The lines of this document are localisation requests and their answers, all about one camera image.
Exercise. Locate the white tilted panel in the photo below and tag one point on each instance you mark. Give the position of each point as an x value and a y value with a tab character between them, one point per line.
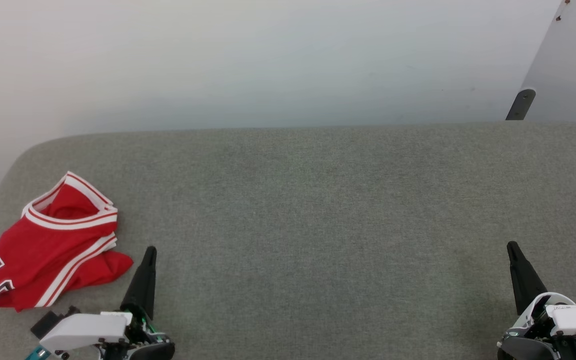
573	65

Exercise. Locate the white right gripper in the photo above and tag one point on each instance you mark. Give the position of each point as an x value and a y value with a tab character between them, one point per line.
575	320

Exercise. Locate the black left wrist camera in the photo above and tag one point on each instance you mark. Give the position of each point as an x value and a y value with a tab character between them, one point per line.
45	324

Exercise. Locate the dark grey metal bracket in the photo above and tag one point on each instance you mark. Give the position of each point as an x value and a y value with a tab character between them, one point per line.
520	104

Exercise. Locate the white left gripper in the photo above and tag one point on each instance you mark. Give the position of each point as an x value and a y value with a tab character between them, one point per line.
85	330

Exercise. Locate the red and white basketball jersey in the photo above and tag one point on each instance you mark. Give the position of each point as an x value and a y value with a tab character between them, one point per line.
43	245

